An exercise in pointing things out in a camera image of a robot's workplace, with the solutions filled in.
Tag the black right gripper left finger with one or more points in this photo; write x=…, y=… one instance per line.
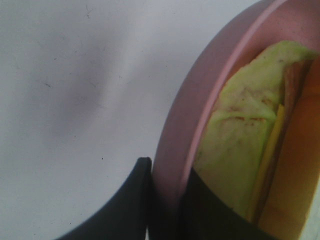
x=124, y=216

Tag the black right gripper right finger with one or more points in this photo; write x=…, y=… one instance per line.
x=203, y=216

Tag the sandwich with green lettuce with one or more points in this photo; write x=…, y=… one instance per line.
x=260, y=151

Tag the pink plate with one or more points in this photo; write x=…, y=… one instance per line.
x=236, y=44

